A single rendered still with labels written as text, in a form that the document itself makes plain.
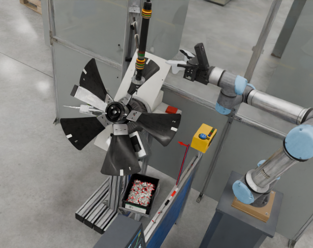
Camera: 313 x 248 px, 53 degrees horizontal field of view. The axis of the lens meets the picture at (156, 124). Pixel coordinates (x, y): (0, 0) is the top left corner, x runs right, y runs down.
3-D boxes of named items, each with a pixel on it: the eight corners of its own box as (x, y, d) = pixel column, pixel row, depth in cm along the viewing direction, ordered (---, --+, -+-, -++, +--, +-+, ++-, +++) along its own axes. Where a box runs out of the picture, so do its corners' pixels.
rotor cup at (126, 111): (110, 104, 188) (101, 100, 175) (133, 101, 184) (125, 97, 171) (112, 128, 186) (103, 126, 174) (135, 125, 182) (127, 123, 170)
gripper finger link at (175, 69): (164, 75, 137) (184, 76, 139) (166, 63, 133) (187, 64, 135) (163, 71, 140) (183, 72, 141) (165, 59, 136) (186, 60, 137)
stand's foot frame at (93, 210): (118, 170, 299) (118, 165, 294) (158, 193, 286) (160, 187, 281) (75, 218, 255) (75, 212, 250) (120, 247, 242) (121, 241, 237)
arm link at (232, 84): (238, 100, 133) (245, 83, 127) (214, 90, 136) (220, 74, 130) (243, 92, 138) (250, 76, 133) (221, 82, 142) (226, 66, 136)
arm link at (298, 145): (260, 196, 154) (343, 134, 112) (241, 210, 145) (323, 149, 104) (244, 176, 158) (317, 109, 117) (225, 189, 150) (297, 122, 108)
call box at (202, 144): (199, 134, 208) (203, 122, 201) (213, 140, 205) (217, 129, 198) (189, 148, 196) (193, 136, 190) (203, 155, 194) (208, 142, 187)
